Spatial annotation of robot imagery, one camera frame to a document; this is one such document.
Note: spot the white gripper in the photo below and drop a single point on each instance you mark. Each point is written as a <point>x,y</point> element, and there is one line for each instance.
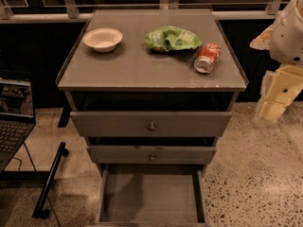
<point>288,37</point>

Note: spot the red coke can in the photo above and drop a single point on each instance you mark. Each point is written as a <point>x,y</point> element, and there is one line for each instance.
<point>207,58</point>

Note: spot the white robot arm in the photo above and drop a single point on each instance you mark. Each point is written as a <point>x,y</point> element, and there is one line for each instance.
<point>298,3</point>

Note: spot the grey drawer cabinet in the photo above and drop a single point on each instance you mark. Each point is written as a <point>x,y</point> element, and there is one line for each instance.
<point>134,79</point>

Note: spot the grey middle drawer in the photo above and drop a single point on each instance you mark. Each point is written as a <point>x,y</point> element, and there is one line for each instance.
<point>160,155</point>

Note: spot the grey top drawer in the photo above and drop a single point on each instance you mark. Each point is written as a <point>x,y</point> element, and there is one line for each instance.
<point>150,124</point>

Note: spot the grey open bottom drawer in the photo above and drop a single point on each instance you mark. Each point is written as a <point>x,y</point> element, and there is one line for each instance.
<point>152,196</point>

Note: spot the green chip bag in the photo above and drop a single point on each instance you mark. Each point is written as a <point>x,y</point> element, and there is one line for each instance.
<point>171,38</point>

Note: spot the metal window railing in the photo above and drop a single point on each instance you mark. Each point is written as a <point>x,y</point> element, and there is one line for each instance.
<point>53,11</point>

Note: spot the white bowl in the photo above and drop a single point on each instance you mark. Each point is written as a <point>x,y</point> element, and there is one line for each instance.
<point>103,40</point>

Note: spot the black laptop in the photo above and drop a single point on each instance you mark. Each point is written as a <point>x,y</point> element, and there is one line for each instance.
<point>17,117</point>

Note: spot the black laptop stand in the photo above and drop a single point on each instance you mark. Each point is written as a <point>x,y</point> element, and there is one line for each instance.
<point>36,179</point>

